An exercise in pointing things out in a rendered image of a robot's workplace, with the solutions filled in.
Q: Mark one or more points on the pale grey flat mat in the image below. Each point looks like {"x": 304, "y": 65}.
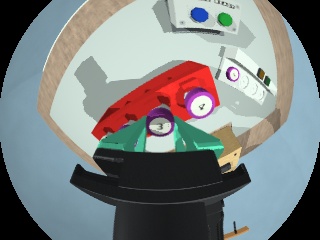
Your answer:
{"x": 137, "y": 44}

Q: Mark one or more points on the red tube rack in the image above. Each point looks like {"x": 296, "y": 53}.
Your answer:
{"x": 166, "y": 90}

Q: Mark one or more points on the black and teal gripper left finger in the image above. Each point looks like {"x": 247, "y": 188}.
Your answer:
{"x": 126, "y": 138}

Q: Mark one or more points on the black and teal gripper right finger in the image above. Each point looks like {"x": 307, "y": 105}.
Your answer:
{"x": 194, "y": 138}

